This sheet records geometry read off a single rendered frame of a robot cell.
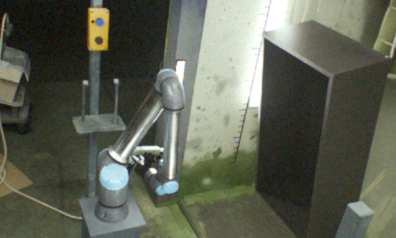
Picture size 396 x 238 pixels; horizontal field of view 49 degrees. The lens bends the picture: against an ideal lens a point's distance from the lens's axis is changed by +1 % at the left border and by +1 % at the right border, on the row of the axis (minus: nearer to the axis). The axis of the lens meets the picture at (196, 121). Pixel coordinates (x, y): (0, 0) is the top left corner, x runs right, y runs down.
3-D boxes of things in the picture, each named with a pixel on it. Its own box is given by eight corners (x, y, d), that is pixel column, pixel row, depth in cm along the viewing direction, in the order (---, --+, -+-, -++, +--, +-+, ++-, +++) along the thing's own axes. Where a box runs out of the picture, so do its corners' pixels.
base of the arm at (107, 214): (98, 226, 232) (99, 211, 228) (90, 203, 247) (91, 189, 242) (133, 219, 241) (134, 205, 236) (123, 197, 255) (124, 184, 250)
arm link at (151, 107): (93, 180, 242) (165, 72, 220) (92, 162, 257) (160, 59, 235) (116, 189, 249) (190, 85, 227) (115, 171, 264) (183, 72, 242)
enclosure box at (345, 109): (294, 174, 323) (312, 19, 256) (352, 229, 278) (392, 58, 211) (254, 189, 311) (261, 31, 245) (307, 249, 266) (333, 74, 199)
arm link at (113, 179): (98, 207, 231) (100, 180, 222) (97, 187, 245) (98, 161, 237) (127, 206, 235) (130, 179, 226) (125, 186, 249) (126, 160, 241)
